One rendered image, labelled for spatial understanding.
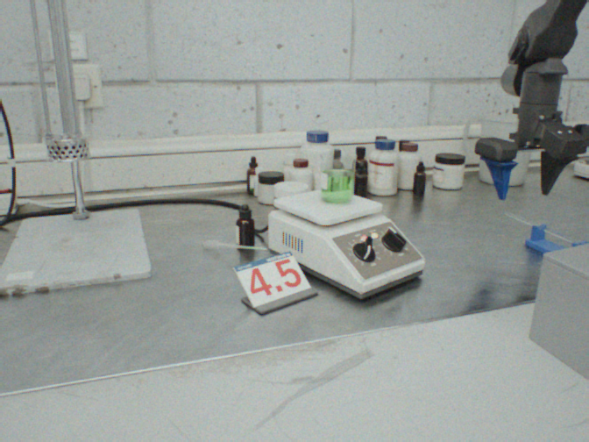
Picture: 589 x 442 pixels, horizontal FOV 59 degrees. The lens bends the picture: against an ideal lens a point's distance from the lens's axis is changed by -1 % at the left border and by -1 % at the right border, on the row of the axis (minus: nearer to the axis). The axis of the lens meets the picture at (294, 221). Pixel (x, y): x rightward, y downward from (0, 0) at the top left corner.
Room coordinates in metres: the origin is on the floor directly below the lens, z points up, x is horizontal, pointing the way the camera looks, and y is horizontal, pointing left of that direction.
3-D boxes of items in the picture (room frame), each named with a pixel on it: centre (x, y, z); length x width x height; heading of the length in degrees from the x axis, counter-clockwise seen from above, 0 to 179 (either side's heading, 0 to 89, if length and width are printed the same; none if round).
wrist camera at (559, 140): (0.79, -0.40, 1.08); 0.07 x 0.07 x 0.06; 20
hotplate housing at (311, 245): (0.72, -0.07, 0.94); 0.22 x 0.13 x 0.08; 39
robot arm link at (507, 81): (0.88, -0.38, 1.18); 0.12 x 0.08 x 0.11; 179
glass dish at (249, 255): (0.70, 0.05, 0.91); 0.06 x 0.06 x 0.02
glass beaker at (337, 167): (0.75, -0.06, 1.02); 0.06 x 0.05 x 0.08; 150
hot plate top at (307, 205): (0.74, -0.05, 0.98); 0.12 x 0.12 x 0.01; 39
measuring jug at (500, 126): (1.24, -0.49, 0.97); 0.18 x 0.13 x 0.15; 51
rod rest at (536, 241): (0.77, -0.41, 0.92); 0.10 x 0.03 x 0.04; 21
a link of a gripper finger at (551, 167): (0.87, -0.44, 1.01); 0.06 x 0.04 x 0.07; 21
